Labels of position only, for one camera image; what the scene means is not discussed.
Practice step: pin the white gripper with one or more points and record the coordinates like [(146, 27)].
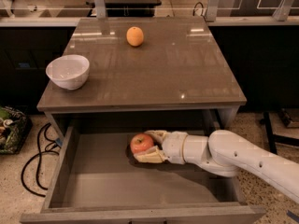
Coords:
[(173, 146)]

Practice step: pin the red apple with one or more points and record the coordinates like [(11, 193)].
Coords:
[(141, 142)]

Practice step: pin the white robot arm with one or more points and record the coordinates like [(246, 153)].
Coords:
[(222, 153)]

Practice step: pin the open grey top drawer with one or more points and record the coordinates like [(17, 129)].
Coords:
[(96, 180)]

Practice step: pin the grey cabinet with glossy top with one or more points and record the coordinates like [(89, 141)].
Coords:
[(179, 66)]

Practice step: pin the orange fruit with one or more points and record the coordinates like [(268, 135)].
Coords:
[(135, 36)]

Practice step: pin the white bowl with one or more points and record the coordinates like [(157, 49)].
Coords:
[(69, 72)]

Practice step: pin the black stand with caster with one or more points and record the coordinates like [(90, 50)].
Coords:
[(288, 118)]

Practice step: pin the black basket with items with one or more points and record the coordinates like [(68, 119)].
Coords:
[(14, 129)]

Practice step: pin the dark background table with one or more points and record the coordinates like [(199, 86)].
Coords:
[(124, 8)]

